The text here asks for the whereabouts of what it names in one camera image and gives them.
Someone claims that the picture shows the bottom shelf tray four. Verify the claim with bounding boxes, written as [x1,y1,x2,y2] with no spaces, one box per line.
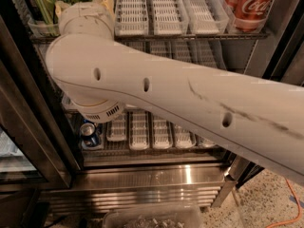
[151,115,173,150]

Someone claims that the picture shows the top wire shelf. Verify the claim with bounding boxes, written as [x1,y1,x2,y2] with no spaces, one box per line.
[29,31,271,44]

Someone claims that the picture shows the middle shelf tray one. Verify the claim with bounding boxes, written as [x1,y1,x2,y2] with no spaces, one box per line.
[61,94,76,110]

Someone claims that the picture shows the top shelf tray five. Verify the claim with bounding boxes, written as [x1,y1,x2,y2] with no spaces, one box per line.
[182,0,229,35]

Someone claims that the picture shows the bottom shelf tray three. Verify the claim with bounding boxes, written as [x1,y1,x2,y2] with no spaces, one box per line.
[129,110,150,151]

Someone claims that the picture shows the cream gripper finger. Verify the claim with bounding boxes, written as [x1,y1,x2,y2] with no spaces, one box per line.
[93,0,115,17]
[55,0,70,25]

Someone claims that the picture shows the fridge glass door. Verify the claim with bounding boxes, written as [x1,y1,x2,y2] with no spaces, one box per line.
[236,162,264,189]

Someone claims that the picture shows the bottom shelf tray two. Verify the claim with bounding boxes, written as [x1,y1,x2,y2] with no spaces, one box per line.
[106,113,126,142]

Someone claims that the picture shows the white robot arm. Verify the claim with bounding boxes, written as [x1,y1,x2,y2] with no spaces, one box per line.
[46,2,304,184]

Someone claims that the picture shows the top shelf tray four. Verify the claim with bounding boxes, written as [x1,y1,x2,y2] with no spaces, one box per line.
[150,0,189,35]

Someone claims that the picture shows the bottom shelf tray one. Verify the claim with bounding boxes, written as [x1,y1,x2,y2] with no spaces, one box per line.
[81,132,104,150]

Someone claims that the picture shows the orange cable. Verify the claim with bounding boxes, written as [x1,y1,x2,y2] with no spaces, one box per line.
[265,178,303,228]

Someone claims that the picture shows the front red cola can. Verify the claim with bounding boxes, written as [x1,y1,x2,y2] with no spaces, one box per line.
[235,0,272,32]

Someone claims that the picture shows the blue can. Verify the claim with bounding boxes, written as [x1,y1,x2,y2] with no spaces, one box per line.
[80,123,100,148]
[83,119,103,134]

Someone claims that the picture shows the top shelf tray three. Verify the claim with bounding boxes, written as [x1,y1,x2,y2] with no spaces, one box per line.
[115,0,149,36]

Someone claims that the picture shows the shelf tray one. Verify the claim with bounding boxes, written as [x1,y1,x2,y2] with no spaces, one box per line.
[81,132,104,150]
[12,0,59,37]
[61,94,76,110]

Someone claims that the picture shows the bottom shelf tray five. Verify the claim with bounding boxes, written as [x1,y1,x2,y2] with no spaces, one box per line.
[172,123,196,149]

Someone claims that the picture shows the front blue can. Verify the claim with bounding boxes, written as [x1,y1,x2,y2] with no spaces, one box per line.
[80,123,100,148]

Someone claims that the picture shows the bottom shelf tray six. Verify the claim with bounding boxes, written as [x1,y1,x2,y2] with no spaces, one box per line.
[197,137,216,148]

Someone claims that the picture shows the rear blue can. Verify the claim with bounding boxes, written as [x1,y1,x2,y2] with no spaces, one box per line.
[83,119,103,134]

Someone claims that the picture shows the top shelf tray one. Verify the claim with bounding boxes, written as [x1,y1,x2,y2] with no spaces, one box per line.
[12,0,59,37]

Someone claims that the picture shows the stainless steel fridge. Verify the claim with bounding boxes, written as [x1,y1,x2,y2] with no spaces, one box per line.
[0,0,303,216]

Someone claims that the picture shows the middle shelf tray six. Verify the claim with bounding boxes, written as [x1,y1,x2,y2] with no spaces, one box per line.
[195,41,226,70]

